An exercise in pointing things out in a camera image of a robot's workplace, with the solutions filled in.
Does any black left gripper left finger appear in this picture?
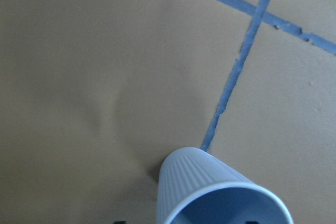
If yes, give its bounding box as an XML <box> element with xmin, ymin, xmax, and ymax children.
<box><xmin>113</xmin><ymin>221</ymin><xmax>126</xmax><ymax>224</ymax></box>

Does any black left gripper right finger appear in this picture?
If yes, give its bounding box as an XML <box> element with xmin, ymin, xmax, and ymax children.
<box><xmin>245</xmin><ymin>221</ymin><xmax>259</xmax><ymax>224</ymax></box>

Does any blue ribbed plastic cup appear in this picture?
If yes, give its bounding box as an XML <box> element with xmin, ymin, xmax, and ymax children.
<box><xmin>156</xmin><ymin>147</ymin><xmax>293</xmax><ymax>223</ymax></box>

